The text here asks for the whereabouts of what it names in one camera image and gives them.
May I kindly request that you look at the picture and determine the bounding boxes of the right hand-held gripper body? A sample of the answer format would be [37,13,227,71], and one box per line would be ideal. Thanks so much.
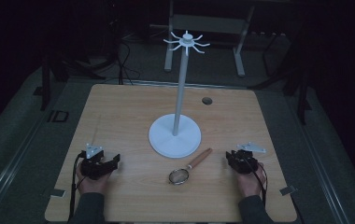
[230,141,267,175]

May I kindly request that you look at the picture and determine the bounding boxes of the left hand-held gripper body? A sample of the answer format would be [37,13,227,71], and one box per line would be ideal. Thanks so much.
[79,143,115,181]

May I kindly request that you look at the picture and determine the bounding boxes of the strainer with wooden handle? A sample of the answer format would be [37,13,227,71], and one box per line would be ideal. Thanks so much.
[168,147,214,186]

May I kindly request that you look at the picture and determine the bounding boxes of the white hook rack stand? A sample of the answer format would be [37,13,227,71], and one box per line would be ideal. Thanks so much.
[148,30,211,159]

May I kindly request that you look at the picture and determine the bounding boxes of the person's left hand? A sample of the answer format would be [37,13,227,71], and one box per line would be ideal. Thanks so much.
[76,161,112,196]

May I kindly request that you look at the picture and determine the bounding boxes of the person's right hand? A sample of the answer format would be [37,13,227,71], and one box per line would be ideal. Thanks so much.
[234,161,266,198]

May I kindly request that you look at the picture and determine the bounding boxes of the grey tape strip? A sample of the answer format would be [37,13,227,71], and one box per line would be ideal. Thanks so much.
[279,185,297,197]
[50,188,66,199]

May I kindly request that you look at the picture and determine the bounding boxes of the black stand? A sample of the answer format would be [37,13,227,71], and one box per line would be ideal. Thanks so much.
[33,52,71,112]
[282,31,313,126]

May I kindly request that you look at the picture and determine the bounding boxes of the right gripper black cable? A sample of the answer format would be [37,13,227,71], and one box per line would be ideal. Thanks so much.
[244,155,269,209]

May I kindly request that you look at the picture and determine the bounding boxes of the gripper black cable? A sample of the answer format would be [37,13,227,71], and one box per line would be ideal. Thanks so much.
[67,150,88,222]
[244,155,269,209]

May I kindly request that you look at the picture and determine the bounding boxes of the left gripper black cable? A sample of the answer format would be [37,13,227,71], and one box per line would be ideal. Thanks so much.
[67,150,88,222]

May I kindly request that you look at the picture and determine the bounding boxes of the black floor cables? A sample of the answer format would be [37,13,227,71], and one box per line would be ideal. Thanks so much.
[60,18,142,86]

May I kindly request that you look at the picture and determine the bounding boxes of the grey metal desk frame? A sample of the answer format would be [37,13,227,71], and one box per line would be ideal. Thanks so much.
[163,0,256,77]

